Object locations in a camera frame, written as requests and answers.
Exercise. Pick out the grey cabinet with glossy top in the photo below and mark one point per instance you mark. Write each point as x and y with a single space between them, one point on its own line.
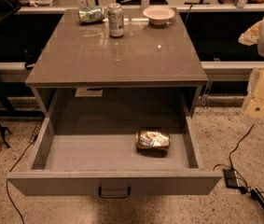
145 56

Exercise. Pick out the white bowl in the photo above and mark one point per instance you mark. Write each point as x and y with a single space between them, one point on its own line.
158 15

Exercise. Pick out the upright white green can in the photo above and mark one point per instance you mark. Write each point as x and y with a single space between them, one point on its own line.
115 20

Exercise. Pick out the lying green can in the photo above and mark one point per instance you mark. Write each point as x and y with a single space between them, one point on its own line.
91 15

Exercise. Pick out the black drawer handle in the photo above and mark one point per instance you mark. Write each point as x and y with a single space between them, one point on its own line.
114 193

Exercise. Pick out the crushed orange can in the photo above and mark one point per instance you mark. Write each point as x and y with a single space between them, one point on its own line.
152 140

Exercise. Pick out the black power adapter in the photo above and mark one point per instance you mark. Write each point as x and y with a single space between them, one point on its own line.
230 178

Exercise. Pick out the white label in cabinet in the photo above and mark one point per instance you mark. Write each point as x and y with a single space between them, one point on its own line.
84 92

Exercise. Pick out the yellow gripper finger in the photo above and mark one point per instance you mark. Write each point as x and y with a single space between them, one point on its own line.
250 36
253 105

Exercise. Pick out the open grey top drawer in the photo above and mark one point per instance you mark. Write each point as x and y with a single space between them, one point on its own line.
90 142

